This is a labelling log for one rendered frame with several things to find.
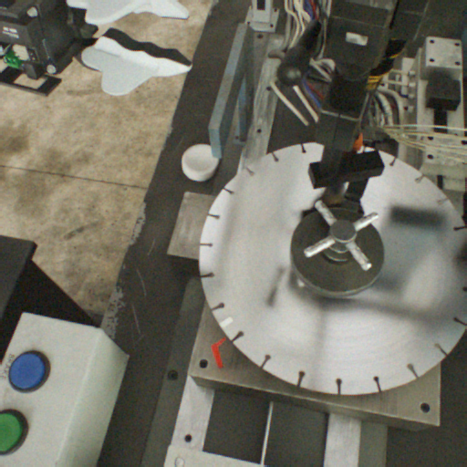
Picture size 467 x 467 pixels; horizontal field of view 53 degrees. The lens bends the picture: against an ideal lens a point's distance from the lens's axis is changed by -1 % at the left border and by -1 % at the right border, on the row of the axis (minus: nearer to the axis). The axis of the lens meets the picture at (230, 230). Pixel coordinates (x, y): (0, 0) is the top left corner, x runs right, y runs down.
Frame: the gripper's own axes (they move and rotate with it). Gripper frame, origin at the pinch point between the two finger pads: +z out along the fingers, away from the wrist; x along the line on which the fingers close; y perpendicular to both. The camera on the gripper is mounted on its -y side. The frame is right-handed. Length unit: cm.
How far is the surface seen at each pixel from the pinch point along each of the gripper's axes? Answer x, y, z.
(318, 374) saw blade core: -28.5, 11.1, 19.2
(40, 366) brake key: -34.2, 19.9, -11.7
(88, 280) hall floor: -118, -29, -56
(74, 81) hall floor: -104, -107, -108
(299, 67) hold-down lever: 0.5, 1.5, 10.4
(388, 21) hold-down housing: 3.1, -2.5, 15.4
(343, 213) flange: -24.3, -7.8, 16.6
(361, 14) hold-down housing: 3.3, -2.3, 13.5
